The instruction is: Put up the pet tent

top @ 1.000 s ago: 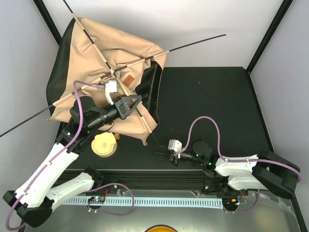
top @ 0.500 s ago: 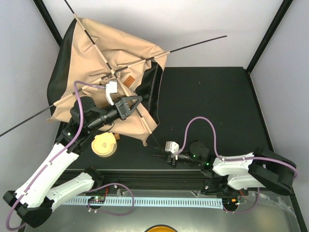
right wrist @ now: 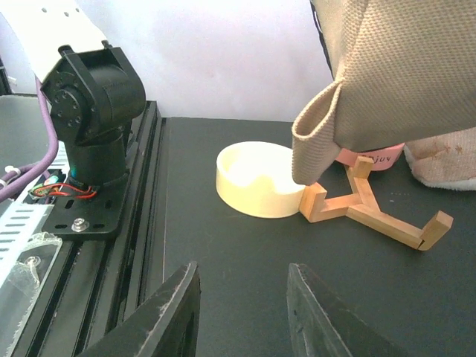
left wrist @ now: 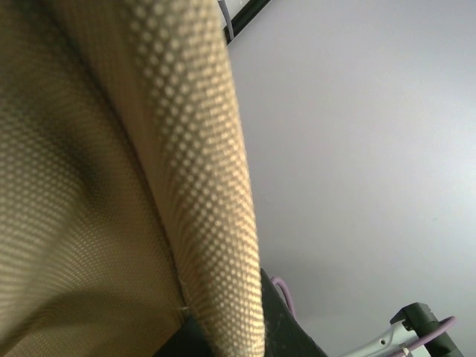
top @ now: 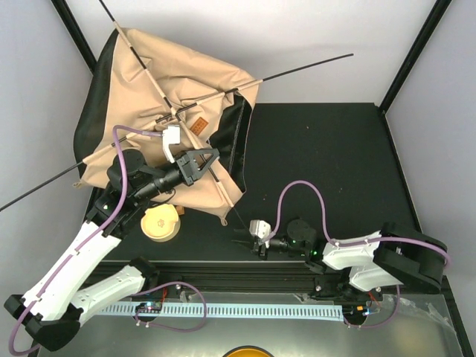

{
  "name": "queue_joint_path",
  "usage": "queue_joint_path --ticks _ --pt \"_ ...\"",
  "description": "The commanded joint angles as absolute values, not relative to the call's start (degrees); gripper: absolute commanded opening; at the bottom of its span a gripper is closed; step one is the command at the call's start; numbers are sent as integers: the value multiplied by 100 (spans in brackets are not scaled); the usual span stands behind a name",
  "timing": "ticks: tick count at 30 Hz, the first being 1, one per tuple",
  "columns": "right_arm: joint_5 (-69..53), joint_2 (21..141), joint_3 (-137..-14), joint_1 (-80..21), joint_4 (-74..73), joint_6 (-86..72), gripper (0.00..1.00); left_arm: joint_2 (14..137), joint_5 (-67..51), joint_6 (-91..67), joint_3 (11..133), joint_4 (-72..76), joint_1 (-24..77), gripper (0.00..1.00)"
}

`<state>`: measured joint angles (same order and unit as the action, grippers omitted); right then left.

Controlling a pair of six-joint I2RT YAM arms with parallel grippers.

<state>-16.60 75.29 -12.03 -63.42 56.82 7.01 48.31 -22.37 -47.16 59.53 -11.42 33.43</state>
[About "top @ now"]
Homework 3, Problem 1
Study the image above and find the beige pet tent fabric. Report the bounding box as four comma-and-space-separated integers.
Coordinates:
74, 28, 259, 220

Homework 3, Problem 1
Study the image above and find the black tent pole two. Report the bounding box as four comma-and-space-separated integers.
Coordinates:
1, 53, 355, 211

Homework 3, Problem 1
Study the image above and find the black tent pole one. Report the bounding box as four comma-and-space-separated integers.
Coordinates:
97, 0, 257, 242

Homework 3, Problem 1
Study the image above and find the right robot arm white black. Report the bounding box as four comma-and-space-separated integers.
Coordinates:
235, 219, 448, 300

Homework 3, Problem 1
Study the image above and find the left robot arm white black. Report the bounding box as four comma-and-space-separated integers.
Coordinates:
4, 148, 219, 352

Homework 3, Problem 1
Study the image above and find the yellow pet bowl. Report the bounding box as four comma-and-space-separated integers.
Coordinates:
141, 204, 181, 242

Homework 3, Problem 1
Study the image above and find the yellow round object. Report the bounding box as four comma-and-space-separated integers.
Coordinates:
223, 346, 273, 357

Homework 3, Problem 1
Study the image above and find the small electronics board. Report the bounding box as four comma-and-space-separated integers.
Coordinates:
135, 301, 162, 314

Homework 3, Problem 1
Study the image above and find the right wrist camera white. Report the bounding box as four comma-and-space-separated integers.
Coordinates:
249, 219, 271, 248

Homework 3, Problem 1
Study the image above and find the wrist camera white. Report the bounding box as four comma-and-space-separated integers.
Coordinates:
249, 219, 271, 248
161, 125, 181, 164

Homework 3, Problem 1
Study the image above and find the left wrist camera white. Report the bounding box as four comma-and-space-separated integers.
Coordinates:
161, 125, 181, 164

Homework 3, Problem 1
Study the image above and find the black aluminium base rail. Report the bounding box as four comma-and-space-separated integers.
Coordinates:
85, 260, 373, 298

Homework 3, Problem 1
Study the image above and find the white slotted cable duct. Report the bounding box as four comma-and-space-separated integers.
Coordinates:
99, 301, 344, 322

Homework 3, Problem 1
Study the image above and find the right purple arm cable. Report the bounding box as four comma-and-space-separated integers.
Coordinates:
266, 180, 451, 268

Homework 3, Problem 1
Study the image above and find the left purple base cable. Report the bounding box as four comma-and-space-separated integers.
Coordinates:
134, 281, 208, 330

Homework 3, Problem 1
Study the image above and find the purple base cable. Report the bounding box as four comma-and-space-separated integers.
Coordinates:
134, 281, 208, 330
341, 286, 402, 331

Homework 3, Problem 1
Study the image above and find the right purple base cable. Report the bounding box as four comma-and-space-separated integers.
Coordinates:
341, 286, 402, 331

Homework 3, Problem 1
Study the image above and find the left black frame post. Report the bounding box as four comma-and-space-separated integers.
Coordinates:
51, 0, 97, 82

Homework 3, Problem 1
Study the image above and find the black frame post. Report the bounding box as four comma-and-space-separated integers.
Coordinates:
51, 0, 97, 82
379, 0, 452, 115

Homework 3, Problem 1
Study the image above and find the right black frame post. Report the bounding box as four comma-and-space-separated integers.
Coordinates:
379, 0, 452, 115

